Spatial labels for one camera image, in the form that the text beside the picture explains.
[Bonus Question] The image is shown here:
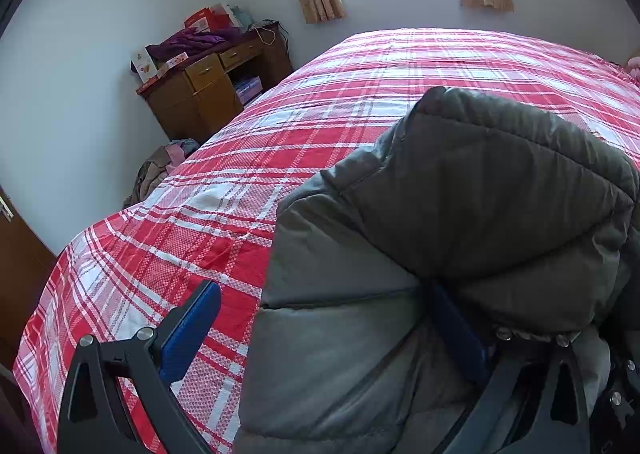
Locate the blue box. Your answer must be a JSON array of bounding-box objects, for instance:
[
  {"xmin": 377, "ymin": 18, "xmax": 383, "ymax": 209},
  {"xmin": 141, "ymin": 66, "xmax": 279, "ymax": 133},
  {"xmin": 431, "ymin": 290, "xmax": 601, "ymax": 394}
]
[{"xmin": 235, "ymin": 76, "xmax": 263, "ymax": 102}]

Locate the flat red box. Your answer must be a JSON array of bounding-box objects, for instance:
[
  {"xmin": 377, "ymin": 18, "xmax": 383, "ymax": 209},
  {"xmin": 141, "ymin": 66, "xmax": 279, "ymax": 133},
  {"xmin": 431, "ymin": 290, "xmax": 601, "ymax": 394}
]
[{"xmin": 155, "ymin": 53, "xmax": 190, "ymax": 80}]

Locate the grey puffer jacket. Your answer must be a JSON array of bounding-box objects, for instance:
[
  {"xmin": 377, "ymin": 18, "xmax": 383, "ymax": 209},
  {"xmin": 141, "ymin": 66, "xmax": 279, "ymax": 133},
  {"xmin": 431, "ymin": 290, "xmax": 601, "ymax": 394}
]
[{"xmin": 232, "ymin": 86, "xmax": 640, "ymax": 454}]

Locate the thin cable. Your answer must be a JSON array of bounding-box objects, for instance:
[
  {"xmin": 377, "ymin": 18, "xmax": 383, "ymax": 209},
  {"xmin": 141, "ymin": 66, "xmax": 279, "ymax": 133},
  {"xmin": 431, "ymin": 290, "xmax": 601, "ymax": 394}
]
[{"xmin": 250, "ymin": 20, "xmax": 291, "ymax": 47}]

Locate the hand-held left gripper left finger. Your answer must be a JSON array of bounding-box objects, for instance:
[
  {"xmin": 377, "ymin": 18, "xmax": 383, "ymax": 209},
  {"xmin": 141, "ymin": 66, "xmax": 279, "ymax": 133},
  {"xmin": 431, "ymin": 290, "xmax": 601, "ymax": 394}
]
[{"xmin": 56, "ymin": 280, "xmax": 222, "ymax": 454}]

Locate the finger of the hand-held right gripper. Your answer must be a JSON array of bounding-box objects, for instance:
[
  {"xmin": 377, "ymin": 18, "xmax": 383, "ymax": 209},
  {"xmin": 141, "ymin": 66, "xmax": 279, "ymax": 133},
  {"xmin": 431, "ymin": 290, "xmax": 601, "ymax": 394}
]
[{"xmin": 597, "ymin": 329, "xmax": 640, "ymax": 454}]

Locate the pile of clothes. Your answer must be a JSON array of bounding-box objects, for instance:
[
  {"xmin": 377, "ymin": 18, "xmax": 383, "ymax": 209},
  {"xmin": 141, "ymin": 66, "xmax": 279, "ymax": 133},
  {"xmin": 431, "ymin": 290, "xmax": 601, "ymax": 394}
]
[{"xmin": 122, "ymin": 138, "xmax": 201, "ymax": 209}]

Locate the red gift bag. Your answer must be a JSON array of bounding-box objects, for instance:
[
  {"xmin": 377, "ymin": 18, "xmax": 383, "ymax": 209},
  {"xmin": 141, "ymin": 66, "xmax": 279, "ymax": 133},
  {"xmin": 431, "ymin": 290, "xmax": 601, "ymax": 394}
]
[{"xmin": 207, "ymin": 4, "xmax": 236, "ymax": 30}]

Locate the white printed box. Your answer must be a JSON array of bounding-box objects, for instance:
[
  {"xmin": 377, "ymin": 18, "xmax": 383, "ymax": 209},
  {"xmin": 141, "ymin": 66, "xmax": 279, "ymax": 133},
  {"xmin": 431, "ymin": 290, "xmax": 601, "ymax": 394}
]
[{"xmin": 131, "ymin": 46, "xmax": 157, "ymax": 84}]

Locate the wooden desk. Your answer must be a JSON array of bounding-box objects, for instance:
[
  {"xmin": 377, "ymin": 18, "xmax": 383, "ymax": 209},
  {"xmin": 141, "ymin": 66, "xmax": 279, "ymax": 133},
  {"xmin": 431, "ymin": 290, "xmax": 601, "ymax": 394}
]
[{"xmin": 136, "ymin": 21, "xmax": 294, "ymax": 145}]

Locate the wooden door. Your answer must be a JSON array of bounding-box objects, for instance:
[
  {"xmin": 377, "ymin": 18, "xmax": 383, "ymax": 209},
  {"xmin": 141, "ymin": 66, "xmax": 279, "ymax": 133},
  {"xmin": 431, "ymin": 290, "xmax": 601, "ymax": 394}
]
[{"xmin": 0, "ymin": 184, "xmax": 57, "ymax": 370}]

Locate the purple cloth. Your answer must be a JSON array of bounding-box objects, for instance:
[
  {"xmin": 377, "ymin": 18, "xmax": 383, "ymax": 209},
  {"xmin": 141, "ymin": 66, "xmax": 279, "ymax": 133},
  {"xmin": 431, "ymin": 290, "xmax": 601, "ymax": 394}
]
[{"xmin": 146, "ymin": 28, "xmax": 238, "ymax": 62}]

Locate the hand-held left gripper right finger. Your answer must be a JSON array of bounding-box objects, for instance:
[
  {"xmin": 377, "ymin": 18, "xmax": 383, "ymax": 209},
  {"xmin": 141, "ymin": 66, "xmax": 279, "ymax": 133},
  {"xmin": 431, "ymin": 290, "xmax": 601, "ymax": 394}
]
[{"xmin": 432, "ymin": 283, "xmax": 592, "ymax": 454}]

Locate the red plaid bed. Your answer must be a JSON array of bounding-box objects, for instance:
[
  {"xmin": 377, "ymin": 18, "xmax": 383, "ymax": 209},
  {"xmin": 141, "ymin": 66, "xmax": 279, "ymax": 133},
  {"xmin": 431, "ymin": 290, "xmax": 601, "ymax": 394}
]
[{"xmin": 12, "ymin": 27, "xmax": 640, "ymax": 454}]

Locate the red gift box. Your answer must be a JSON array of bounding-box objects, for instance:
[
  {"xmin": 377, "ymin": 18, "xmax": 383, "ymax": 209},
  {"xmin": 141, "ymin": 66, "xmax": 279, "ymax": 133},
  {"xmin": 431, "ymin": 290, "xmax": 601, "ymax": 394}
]
[{"xmin": 184, "ymin": 7, "xmax": 213, "ymax": 33}]

